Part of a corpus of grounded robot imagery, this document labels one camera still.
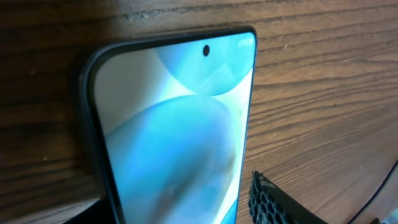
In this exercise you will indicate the Samsung Galaxy smartphone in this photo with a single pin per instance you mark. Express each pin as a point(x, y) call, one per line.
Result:
point(166, 119)

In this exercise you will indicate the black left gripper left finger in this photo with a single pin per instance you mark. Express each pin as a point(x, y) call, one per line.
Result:
point(99, 213)

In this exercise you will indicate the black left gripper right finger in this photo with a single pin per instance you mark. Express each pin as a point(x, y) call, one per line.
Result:
point(269, 204)

